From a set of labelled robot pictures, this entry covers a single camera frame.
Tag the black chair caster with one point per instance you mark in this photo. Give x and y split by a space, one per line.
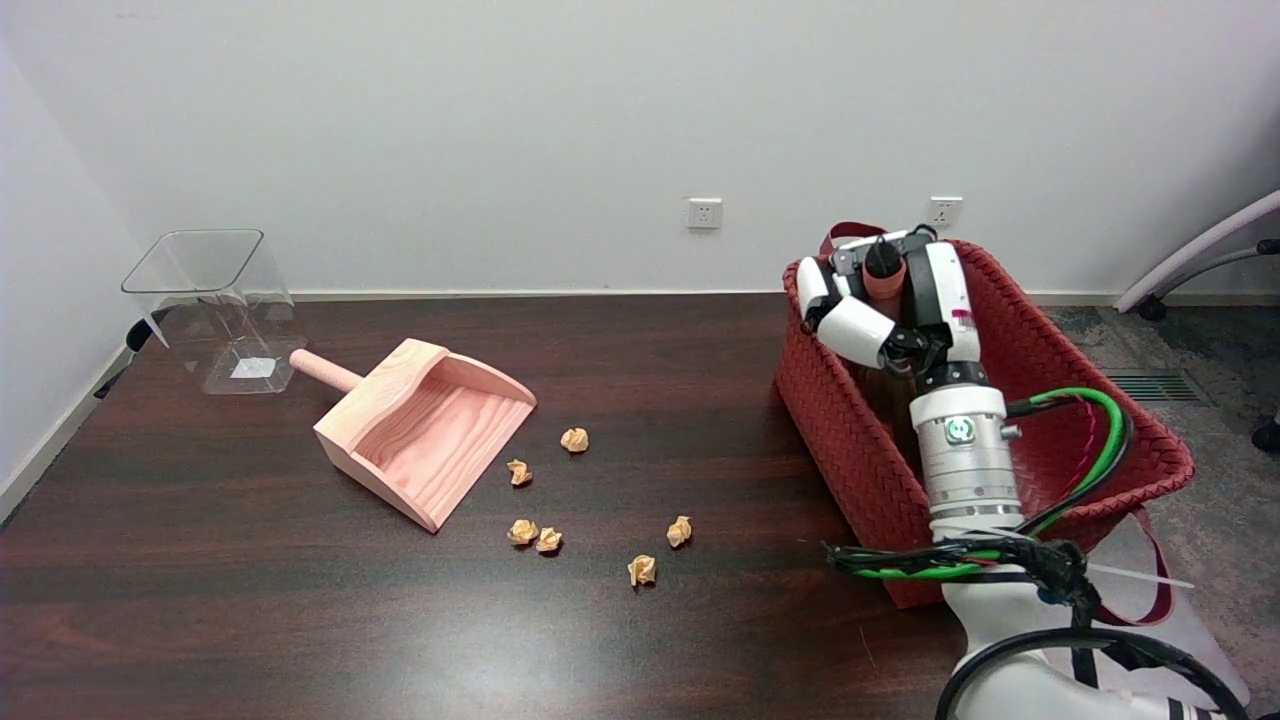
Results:
1269 435

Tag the clear plastic bin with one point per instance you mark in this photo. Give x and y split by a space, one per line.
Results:
215 300

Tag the wooden dustpan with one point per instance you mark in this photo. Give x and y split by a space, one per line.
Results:
430 430

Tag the small black object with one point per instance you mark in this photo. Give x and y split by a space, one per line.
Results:
143 334

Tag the white wall socket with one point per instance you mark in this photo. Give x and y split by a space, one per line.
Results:
945 211
704 213

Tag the floor vent grille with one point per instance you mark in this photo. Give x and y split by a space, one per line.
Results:
1160 387

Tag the pink grey office chair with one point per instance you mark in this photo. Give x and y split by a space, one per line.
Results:
1215 240

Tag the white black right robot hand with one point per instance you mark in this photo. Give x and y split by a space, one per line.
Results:
945 300

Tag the red woven basket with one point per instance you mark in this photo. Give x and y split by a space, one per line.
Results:
850 440

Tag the crumpled yellow paper ball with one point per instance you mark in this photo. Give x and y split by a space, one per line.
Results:
574 440
522 531
679 531
548 540
642 570
519 472

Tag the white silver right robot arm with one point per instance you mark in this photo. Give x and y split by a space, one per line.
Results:
965 470

